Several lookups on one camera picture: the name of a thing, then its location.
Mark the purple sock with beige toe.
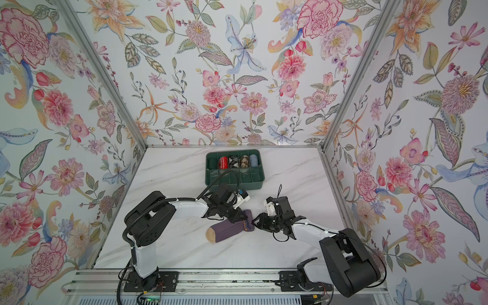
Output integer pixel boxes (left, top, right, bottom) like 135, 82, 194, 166
205, 210, 255, 243

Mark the green plastic organizer bin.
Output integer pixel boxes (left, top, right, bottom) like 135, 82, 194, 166
205, 149, 265, 191

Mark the brown argyle rolled sock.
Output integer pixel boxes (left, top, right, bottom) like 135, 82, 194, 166
239, 155, 250, 169

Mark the grey argyle rolled sock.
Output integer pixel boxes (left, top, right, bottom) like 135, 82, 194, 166
228, 155, 240, 169

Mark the blue rolled sock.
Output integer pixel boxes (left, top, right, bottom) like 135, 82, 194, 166
249, 154, 259, 167

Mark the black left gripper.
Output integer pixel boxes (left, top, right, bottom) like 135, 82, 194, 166
217, 203, 250, 224

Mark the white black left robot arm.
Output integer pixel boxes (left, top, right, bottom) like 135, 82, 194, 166
122, 184, 250, 280

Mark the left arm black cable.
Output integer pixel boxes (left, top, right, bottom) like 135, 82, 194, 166
116, 169, 241, 305

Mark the aluminium corner post left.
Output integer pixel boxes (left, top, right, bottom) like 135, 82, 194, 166
53, 0, 148, 154

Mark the red patterned rolled sock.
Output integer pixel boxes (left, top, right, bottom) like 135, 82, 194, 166
218, 156, 229, 170

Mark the aluminium corner post right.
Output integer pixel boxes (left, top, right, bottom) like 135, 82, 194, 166
321, 0, 400, 153

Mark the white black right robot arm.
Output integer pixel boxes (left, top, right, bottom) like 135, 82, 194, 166
252, 196, 384, 297

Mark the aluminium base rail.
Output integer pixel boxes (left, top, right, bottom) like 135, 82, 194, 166
61, 268, 283, 296

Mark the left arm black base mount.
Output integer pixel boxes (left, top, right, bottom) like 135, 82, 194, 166
123, 270, 179, 292

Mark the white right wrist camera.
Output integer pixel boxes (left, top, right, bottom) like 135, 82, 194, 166
265, 202, 276, 217

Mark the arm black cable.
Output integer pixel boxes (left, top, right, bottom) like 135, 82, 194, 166
272, 184, 388, 305
116, 169, 241, 305

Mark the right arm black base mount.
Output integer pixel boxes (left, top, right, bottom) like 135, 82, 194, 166
274, 270, 333, 294

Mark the aluminium corner post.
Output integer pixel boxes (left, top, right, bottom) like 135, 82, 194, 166
321, 0, 400, 153
53, 0, 148, 154

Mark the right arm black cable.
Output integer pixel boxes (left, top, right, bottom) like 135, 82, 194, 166
272, 184, 388, 305

